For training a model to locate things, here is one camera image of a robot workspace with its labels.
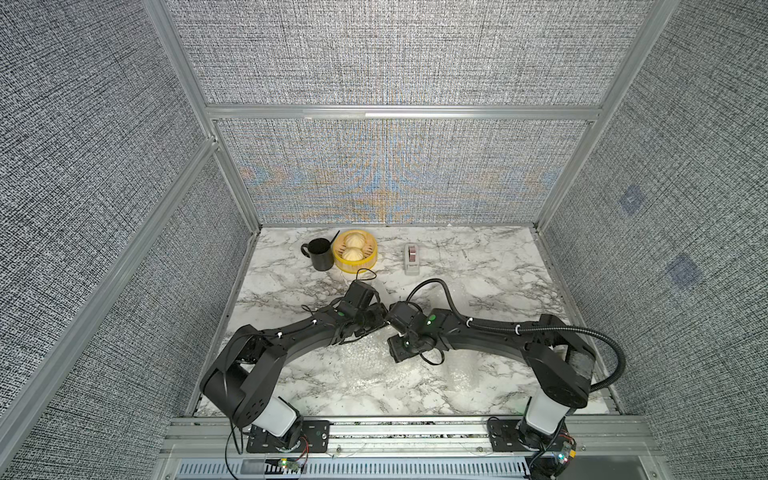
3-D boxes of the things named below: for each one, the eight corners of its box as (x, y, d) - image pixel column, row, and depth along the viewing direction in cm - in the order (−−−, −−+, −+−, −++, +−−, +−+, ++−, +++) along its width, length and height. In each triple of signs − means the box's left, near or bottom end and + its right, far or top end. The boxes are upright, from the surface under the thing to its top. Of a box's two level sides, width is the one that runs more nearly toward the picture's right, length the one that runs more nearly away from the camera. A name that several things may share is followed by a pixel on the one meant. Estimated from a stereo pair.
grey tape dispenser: (404, 275, 107) (405, 267, 103) (403, 251, 115) (404, 242, 111) (420, 275, 107) (421, 267, 103) (417, 251, 115) (418, 242, 111)
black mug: (303, 270, 109) (297, 253, 101) (306, 255, 113) (301, 238, 106) (333, 270, 109) (329, 253, 101) (335, 255, 113) (331, 238, 106)
